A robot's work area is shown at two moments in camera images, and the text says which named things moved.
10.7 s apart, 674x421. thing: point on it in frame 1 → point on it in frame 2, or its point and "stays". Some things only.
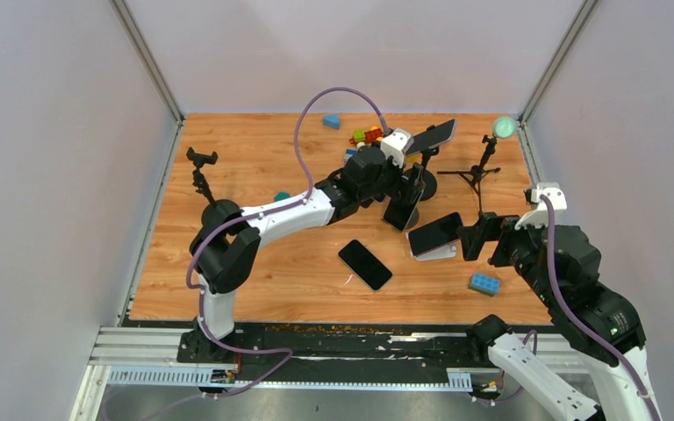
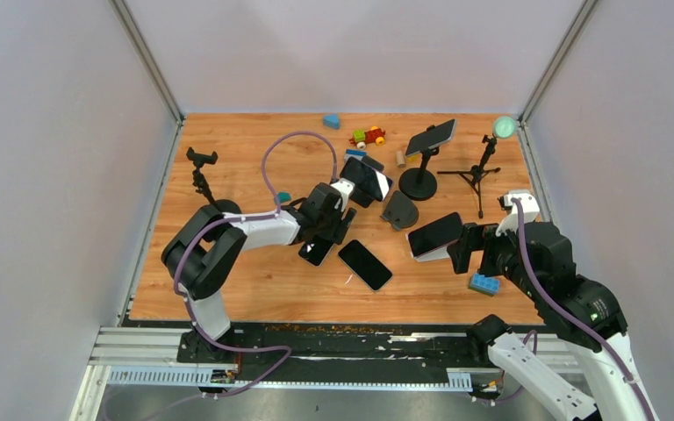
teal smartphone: [373, 273] stays
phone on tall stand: [432, 138] stays
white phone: [401, 208] → [314, 250]
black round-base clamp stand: [214, 210] stays
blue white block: [349, 153] stays
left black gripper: [402, 187] → [338, 232]
